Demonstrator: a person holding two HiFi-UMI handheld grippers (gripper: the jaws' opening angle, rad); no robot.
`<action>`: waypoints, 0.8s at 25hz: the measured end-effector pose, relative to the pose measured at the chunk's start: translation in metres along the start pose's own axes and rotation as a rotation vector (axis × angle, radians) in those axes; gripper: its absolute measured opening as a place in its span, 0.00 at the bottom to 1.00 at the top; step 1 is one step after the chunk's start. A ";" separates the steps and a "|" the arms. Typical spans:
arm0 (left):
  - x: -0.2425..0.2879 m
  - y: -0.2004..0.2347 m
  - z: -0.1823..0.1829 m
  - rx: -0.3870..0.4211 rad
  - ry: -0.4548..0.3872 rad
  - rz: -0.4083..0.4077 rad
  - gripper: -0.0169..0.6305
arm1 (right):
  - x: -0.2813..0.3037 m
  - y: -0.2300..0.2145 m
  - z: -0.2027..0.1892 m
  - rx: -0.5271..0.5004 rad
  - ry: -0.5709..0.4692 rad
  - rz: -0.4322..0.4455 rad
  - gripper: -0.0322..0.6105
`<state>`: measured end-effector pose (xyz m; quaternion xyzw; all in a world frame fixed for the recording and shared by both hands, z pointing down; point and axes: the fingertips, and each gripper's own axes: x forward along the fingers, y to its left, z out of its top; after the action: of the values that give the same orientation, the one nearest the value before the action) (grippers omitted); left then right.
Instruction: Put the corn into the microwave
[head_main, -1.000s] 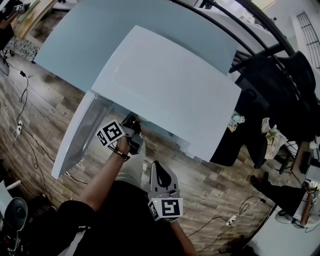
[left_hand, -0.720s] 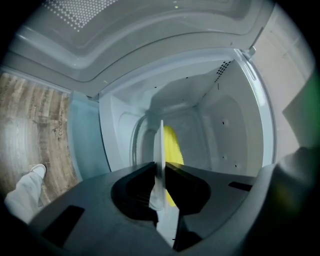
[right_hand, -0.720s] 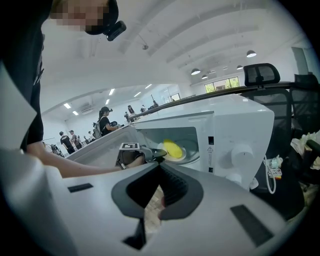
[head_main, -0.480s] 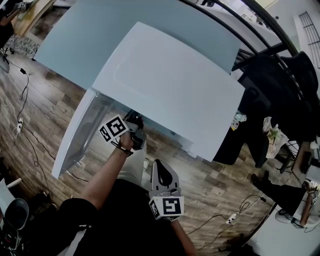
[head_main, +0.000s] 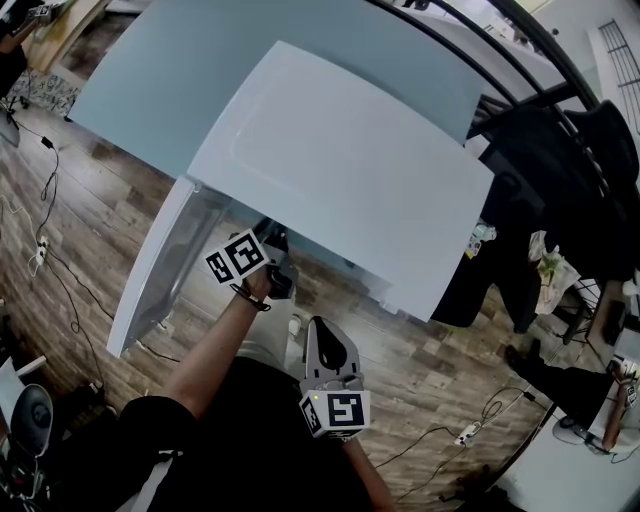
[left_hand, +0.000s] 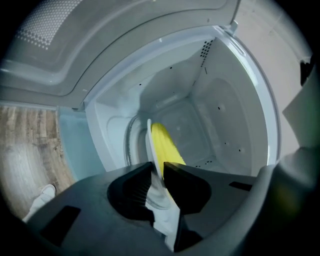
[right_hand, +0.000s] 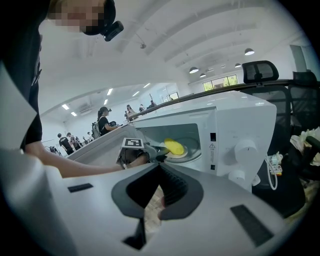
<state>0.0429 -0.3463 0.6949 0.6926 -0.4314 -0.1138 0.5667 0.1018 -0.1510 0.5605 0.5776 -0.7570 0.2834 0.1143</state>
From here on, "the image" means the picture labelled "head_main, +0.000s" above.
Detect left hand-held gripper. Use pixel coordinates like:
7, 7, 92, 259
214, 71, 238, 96
204, 218, 298, 302

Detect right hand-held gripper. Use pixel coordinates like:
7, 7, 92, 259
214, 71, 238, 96
298, 315, 373, 442

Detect white microwave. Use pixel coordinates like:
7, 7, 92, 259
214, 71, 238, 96
106, 40, 496, 359

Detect person's left forearm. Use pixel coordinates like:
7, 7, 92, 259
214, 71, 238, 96
162, 294, 262, 422

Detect person's right forearm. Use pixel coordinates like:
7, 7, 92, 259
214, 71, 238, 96
341, 438, 397, 512

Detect person's left hand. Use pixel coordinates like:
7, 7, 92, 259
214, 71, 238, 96
242, 266, 276, 302

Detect person's white trousers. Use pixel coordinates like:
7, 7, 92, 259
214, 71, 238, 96
238, 299, 302, 372

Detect person's black shirt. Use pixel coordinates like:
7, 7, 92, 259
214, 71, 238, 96
64, 357, 377, 512

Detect black office chair with headrest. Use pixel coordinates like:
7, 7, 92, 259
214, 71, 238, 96
430, 97, 640, 334

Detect light blue table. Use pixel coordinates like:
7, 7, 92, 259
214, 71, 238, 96
66, 0, 484, 312

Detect paper-wrapped flower bouquet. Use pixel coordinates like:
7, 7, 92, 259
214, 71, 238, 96
528, 229, 583, 317

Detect white desk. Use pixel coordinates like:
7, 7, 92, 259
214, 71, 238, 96
499, 349, 640, 512

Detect dark wooden side table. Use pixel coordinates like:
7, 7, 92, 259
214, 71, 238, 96
564, 279, 632, 362

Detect dark floor fan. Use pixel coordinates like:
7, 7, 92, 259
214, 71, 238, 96
9, 383, 54, 457

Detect black device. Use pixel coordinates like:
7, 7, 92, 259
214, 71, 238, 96
602, 302, 627, 347

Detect black mesh office chair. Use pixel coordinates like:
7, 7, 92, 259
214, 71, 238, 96
512, 189, 640, 334

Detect black curved railing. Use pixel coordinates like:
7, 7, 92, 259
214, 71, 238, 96
369, 0, 640, 201

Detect black stair railing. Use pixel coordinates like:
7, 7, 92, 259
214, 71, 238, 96
597, 19, 640, 102

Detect black wrist strap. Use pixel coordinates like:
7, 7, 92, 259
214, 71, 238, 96
230, 282, 273, 313

